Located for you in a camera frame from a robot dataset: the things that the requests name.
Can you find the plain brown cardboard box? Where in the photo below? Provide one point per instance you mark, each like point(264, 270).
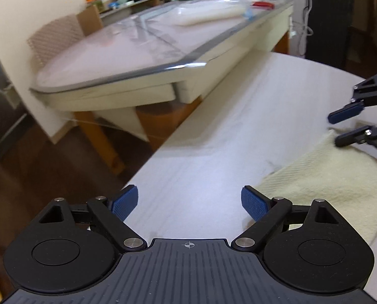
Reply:
point(90, 20)

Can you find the checkered fabric chair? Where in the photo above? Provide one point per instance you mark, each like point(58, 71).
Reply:
point(54, 39)

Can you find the cream glass-topped dining table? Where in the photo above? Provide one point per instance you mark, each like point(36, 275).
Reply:
point(112, 53)

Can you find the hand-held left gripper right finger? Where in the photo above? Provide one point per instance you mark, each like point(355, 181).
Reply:
point(255, 204)

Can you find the white wall-mounted box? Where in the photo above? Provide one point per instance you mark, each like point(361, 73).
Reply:
point(9, 96)

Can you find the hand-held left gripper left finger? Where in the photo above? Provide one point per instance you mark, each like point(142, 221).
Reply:
point(125, 204)

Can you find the white wall power strip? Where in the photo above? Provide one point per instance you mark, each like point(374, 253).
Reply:
point(292, 28)

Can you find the clear plastic bag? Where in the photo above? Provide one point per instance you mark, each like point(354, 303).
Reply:
point(207, 12)

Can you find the orange-lidded jar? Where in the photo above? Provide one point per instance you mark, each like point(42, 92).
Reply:
point(95, 3)

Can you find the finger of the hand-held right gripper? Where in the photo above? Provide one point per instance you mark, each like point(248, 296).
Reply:
point(353, 136)
point(347, 113)

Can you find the wooden shelf riser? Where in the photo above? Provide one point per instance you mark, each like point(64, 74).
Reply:
point(137, 3)

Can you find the pale yellow towel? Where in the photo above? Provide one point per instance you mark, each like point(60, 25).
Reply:
point(328, 190)

